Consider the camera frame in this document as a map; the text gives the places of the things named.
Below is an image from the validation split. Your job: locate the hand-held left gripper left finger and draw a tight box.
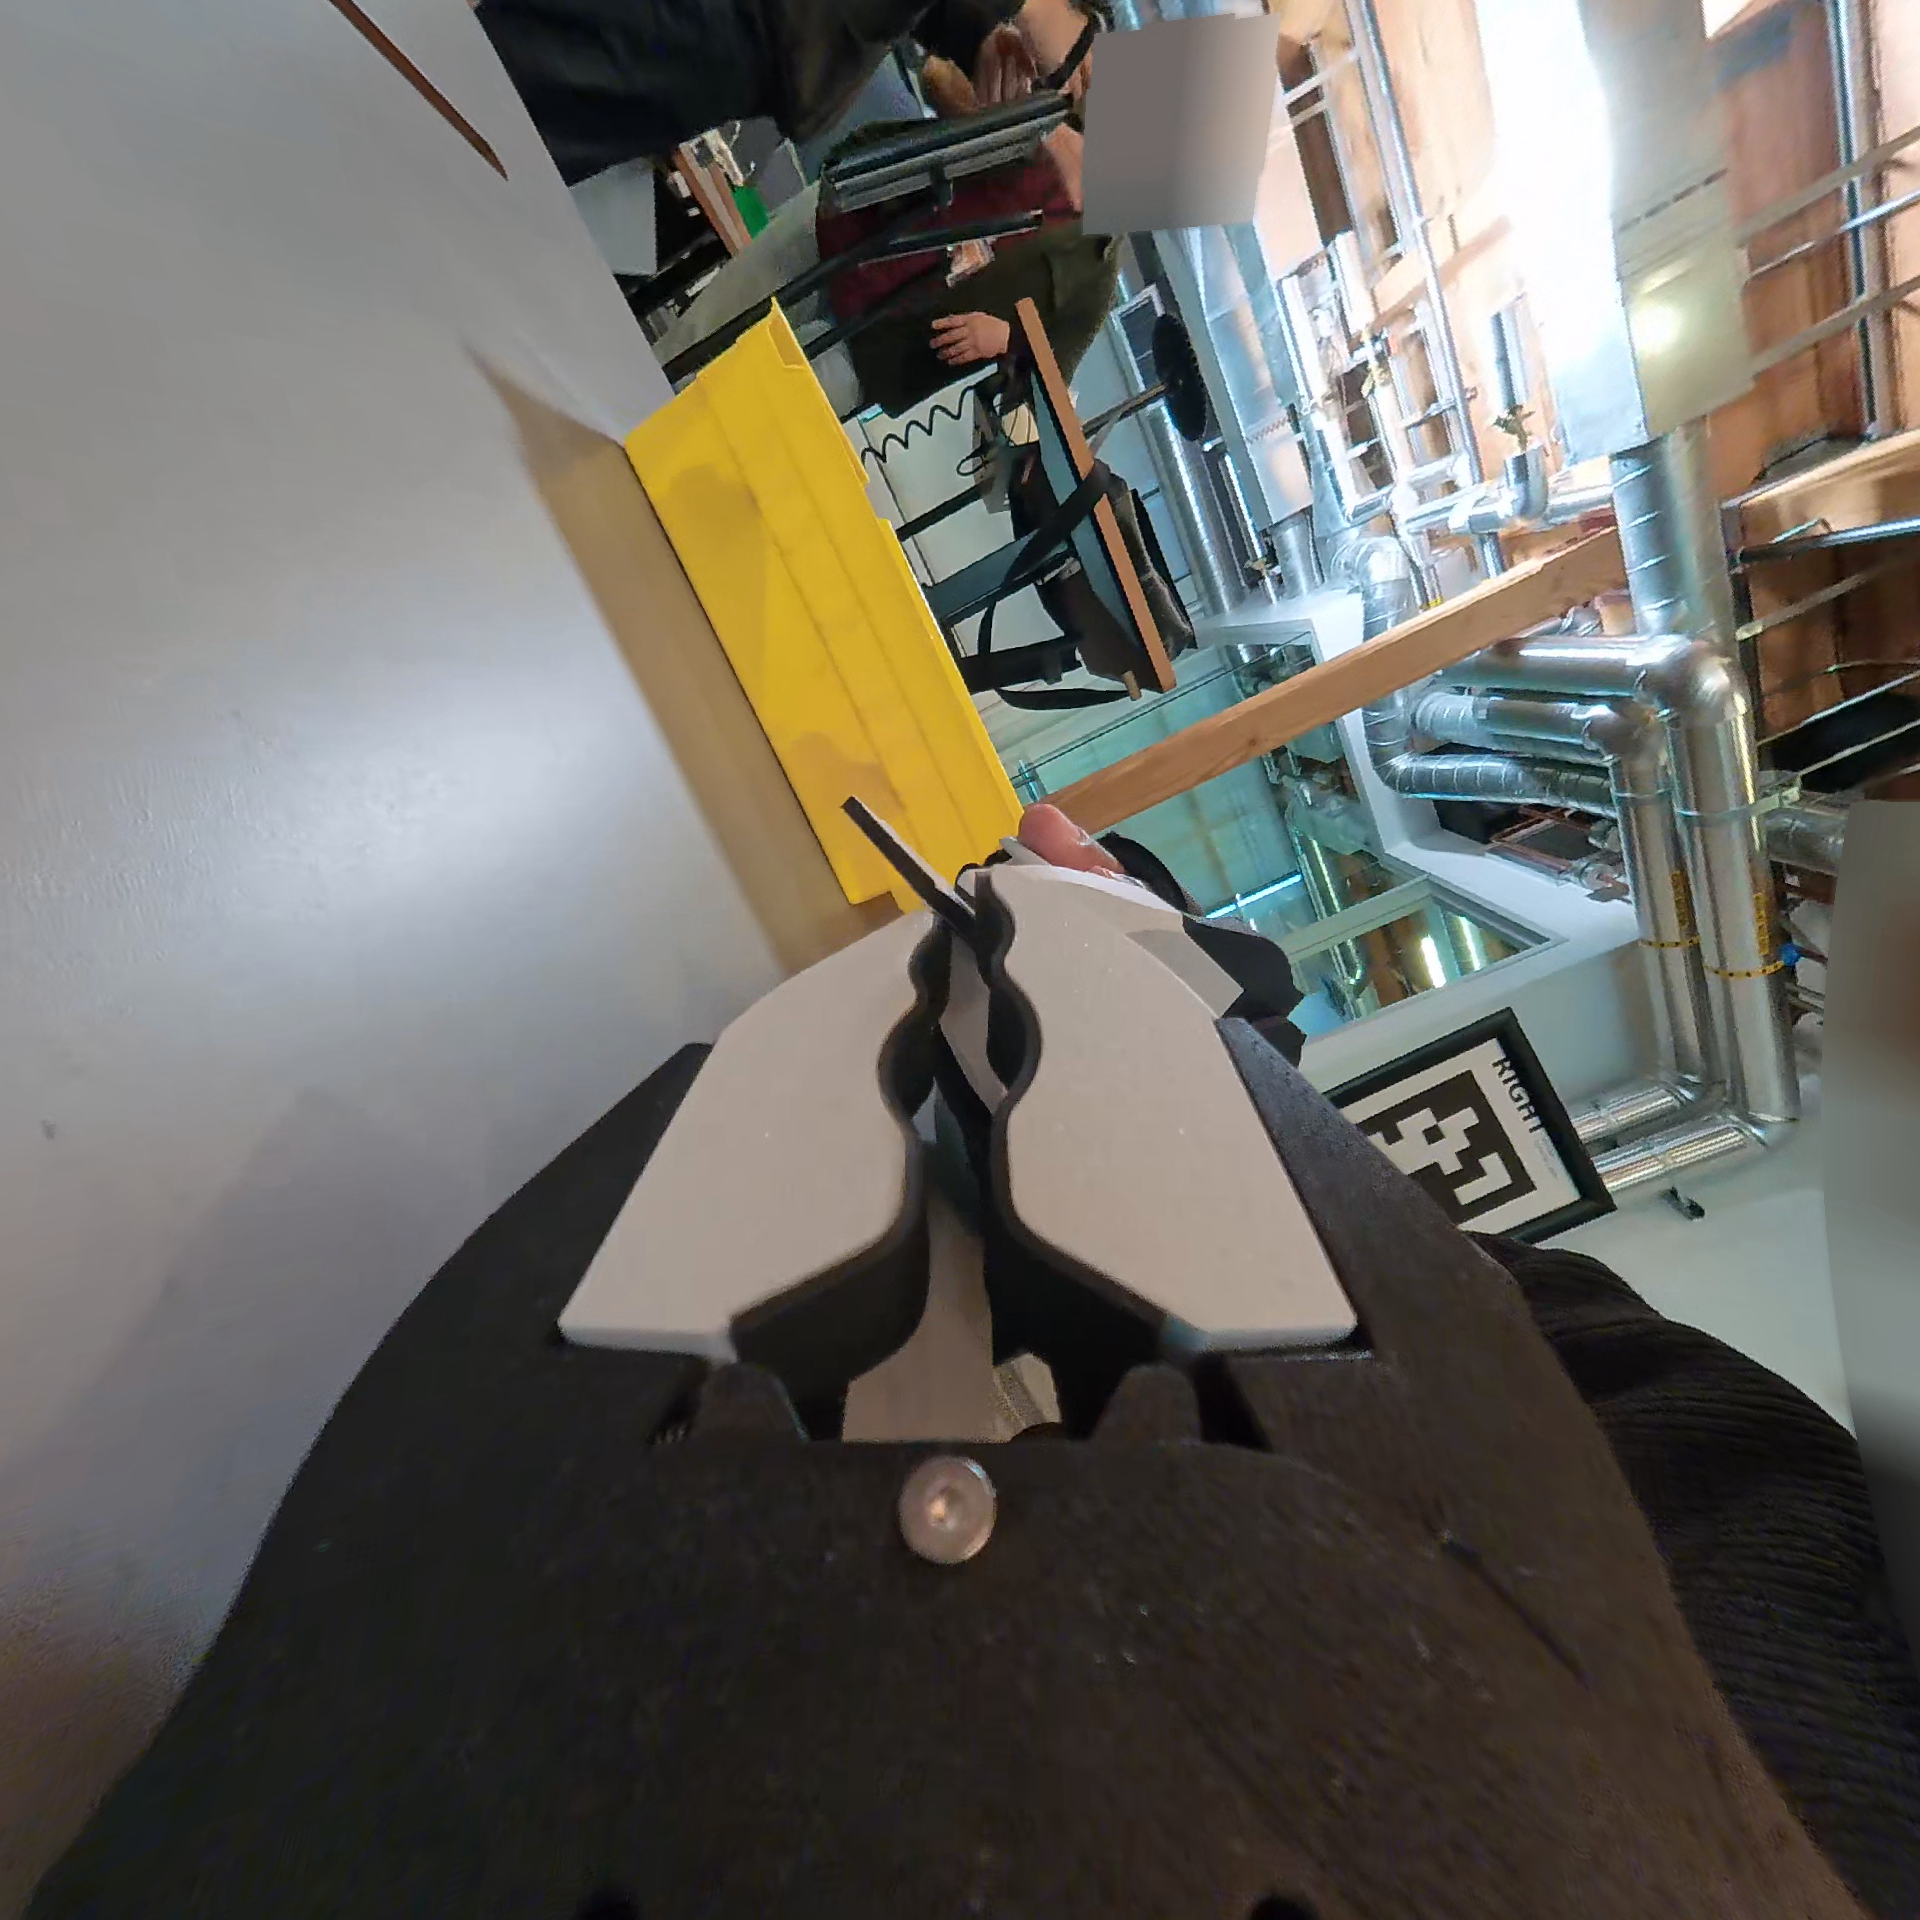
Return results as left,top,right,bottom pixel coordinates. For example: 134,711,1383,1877
558,910,943,1368

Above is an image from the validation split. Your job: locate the black round-top stand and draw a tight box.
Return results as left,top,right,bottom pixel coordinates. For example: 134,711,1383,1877
1152,307,1221,448

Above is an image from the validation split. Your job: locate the black screen on tripod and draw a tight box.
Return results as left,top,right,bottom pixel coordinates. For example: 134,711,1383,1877
823,88,1086,213

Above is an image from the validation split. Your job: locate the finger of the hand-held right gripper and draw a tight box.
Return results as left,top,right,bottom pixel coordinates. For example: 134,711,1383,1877
1101,872,1247,1010

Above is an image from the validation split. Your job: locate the person's right forearm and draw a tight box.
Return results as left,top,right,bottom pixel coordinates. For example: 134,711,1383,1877
1500,1245,1920,1920

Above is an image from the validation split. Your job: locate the black bag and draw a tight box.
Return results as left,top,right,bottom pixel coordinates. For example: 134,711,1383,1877
1036,451,1203,706

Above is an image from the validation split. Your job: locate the wooden-edged standing desk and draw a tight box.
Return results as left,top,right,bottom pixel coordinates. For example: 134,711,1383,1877
1013,298,1203,699

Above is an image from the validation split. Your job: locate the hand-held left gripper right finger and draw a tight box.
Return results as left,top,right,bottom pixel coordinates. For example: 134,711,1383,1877
972,867,1360,1356

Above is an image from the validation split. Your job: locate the wooden post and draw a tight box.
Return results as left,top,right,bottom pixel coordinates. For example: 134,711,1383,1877
1048,526,1630,836

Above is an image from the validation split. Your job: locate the person's right hand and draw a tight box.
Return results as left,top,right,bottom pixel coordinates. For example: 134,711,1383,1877
1017,799,1127,880

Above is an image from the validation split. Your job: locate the framed tag sign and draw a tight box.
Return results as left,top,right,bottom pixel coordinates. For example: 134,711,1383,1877
1328,1007,1619,1247

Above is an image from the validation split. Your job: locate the yellow storage bin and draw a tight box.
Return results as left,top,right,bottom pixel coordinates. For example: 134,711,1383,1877
621,298,1024,912

